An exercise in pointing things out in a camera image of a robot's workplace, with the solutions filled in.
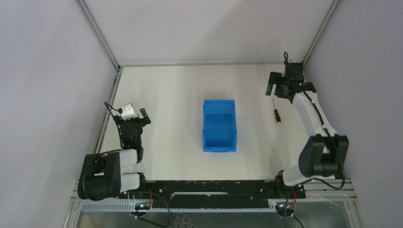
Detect black yellow handled screwdriver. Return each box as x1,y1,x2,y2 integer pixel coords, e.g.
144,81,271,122
272,99,281,124

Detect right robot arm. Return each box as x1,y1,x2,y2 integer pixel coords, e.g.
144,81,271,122
266,60,349,190

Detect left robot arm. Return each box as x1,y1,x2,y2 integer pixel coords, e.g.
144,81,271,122
77,105,151,201

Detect blue plastic bin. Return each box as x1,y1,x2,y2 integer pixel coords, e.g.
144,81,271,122
202,100,237,152

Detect left green circuit board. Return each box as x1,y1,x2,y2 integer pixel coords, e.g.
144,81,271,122
135,202,151,210

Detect green circuit board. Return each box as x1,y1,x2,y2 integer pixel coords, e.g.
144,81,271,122
275,204,294,218
135,202,151,210

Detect right green circuit board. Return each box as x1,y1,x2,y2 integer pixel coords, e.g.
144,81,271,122
275,204,294,218

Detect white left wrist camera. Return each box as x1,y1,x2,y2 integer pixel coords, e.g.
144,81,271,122
121,104,138,121

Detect black mounting rail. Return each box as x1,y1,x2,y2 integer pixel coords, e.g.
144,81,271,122
118,180,306,210

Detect grey slotted cable duct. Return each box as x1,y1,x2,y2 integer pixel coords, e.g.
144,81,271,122
81,201,278,213

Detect black left base cable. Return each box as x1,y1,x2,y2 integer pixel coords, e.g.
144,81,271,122
127,190,172,228

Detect aluminium frame front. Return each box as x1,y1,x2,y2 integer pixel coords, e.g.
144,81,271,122
63,180,366,228

